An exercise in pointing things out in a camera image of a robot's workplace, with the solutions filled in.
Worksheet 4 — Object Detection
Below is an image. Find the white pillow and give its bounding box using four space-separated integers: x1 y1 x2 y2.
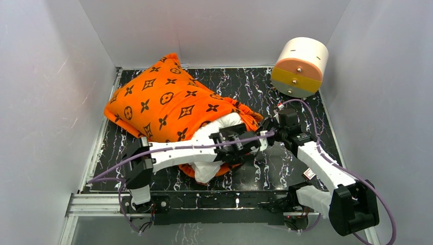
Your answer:
189 112 244 185

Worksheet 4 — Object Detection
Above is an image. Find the orange patterned plush pillowcase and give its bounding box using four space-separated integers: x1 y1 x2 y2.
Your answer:
103 53 264 178

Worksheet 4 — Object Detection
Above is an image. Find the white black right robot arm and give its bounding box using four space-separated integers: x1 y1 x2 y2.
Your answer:
258 108 379 236

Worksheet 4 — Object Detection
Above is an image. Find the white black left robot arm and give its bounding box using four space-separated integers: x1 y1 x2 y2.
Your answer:
124 124 269 212

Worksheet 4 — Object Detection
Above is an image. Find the red white label tag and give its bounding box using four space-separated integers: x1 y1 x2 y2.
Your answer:
302 168 316 181

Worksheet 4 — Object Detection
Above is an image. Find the white cylinder with coloured lid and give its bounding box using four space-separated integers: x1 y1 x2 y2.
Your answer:
271 37 329 99

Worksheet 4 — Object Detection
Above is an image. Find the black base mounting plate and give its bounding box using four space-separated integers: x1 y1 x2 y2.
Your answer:
121 190 316 229

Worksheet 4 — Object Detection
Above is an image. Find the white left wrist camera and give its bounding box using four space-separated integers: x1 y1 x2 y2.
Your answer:
258 131 269 152

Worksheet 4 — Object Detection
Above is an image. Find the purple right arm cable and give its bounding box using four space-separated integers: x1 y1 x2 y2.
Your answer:
280 99 397 245

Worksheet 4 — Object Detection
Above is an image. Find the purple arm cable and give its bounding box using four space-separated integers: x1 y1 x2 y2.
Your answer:
87 131 275 234
280 99 397 245

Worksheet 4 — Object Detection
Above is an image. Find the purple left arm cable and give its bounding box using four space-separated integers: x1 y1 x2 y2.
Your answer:
87 131 275 234

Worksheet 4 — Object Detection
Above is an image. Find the aluminium front rail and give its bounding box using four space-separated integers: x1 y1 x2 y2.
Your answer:
66 192 372 217

